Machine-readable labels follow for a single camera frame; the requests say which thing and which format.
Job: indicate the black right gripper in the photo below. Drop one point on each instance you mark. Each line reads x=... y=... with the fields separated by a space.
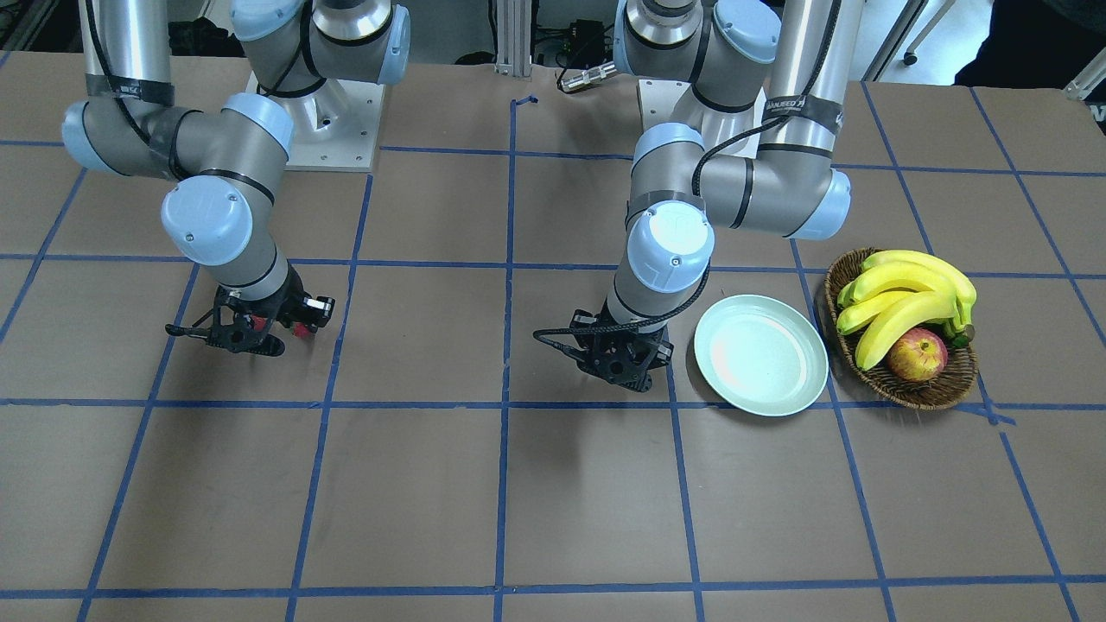
x=291 y=294

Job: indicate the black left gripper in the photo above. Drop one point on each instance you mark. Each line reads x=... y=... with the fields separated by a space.
x=658 y=349

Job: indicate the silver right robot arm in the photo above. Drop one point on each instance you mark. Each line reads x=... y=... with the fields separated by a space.
x=227 y=167

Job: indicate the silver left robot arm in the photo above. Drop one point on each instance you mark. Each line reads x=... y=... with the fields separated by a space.
x=750 y=145

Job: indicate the light green plate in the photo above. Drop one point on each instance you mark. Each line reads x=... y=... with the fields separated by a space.
x=760 y=355

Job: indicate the yellow banana bottom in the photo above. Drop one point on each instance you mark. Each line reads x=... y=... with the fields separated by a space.
x=898 y=319

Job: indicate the red yellow apple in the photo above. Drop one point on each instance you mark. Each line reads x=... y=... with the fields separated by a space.
x=917 y=356

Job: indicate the brown wicker basket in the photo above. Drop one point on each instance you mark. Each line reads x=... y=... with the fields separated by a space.
x=949 y=388

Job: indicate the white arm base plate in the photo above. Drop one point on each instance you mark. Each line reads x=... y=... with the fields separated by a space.
x=672 y=101
x=336 y=128

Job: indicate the aluminium frame post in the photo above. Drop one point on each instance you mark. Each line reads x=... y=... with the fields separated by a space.
x=513 y=26

